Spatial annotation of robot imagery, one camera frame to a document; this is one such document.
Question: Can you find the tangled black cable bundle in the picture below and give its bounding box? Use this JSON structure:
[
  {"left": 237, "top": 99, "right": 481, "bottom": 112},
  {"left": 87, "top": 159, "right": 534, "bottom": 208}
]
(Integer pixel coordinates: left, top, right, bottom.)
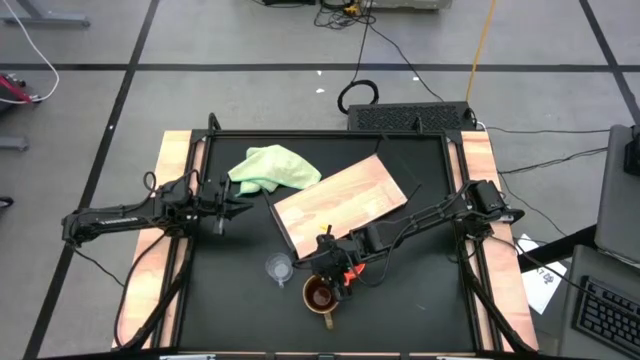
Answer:
[{"left": 312, "top": 0, "right": 377, "bottom": 30}]

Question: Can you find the red device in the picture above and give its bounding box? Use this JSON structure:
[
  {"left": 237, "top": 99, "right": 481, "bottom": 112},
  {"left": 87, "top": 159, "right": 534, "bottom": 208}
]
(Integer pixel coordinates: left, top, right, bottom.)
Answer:
[{"left": 0, "top": 72, "right": 34, "bottom": 105}]

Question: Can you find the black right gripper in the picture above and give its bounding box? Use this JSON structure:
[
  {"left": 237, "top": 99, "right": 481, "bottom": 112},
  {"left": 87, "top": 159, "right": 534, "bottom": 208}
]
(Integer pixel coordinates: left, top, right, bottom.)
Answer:
[{"left": 310, "top": 230, "right": 362, "bottom": 302}]

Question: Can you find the long black floor cable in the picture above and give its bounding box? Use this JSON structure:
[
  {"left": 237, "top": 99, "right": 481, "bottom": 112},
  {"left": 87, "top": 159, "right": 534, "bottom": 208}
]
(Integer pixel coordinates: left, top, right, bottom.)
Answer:
[{"left": 368, "top": 23, "right": 447, "bottom": 104}]

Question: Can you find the yellow floor cable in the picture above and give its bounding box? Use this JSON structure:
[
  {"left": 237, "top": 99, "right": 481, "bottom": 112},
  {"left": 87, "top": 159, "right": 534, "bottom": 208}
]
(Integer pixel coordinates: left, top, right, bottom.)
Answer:
[{"left": 464, "top": 0, "right": 498, "bottom": 104}]

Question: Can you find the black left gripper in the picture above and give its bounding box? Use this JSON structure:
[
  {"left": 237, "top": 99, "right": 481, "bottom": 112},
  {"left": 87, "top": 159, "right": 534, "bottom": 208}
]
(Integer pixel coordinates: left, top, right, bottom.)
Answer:
[{"left": 198, "top": 176, "right": 255, "bottom": 237}]

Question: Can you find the white floor cable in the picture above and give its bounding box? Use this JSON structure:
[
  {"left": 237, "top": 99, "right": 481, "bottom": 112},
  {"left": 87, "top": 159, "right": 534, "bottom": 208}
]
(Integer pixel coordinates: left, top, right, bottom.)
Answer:
[{"left": 0, "top": 0, "right": 61, "bottom": 106}]

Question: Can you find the grey desk foot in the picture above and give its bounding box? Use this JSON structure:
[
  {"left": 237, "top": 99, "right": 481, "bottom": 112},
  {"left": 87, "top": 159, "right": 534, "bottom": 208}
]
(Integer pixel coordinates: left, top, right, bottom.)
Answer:
[{"left": 0, "top": 0, "right": 92, "bottom": 29}]

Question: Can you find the clear glass cup with handle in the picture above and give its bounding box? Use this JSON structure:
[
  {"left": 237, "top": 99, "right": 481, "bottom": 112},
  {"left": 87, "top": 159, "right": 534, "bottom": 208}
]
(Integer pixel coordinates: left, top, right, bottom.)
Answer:
[{"left": 264, "top": 252, "right": 295, "bottom": 289}]

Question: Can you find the grey desk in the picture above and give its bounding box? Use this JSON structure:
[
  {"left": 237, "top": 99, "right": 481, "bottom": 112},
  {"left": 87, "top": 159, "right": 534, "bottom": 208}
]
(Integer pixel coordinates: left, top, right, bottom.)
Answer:
[{"left": 556, "top": 243, "right": 640, "bottom": 360}]

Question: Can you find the black computer keyboard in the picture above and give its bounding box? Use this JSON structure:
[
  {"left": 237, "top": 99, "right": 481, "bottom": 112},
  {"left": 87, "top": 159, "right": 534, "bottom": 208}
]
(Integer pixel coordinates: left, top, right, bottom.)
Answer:
[{"left": 571, "top": 275, "right": 640, "bottom": 359}]

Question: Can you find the white paper sheet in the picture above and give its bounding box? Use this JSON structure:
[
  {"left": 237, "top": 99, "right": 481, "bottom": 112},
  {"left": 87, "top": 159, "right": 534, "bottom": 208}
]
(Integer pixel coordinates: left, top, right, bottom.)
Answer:
[{"left": 513, "top": 233, "right": 570, "bottom": 316}]

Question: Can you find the coiled black floor cable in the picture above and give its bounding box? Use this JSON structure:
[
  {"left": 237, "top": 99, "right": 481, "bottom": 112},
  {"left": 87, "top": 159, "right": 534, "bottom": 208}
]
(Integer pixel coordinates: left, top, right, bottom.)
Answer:
[{"left": 336, "top": 19, "right": 380, "bottom": 116}]

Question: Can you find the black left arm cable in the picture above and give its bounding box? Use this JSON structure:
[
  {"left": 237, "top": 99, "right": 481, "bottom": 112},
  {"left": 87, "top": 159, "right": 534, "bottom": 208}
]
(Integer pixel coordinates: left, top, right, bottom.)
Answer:
[{"left": 112, "top": 230, "right": 174, "bottom": 349}]

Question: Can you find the grey side table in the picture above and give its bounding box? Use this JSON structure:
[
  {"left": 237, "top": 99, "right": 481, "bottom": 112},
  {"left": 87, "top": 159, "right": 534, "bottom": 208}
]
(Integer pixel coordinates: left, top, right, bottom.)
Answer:
[{"left": 592, "top": 123, "right": 640, "bottom": 264}]

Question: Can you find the thin black floor cable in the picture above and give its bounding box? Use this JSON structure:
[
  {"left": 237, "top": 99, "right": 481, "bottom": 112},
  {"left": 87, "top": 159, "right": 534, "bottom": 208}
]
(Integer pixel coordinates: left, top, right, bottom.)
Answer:
[
  {"left": 483, "top": 125, "right": 610, "bottom": 135},
  {"left": 497, "top": 146, "right": 609, "bottom": 176}
]

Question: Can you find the light green microfibre cloth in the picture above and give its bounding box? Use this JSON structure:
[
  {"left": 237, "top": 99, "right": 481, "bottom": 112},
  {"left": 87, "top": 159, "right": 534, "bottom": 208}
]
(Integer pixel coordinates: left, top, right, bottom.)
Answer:
[{"left": 227, "top": 144, "right": 323, "bottom": 197}]

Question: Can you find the green brown glazed ceramic mug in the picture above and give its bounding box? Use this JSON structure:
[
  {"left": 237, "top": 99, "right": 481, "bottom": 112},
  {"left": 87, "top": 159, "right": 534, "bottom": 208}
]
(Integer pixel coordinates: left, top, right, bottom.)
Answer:
[{"left": 301, "top": 273, "right": 342, "bottom": 331}]

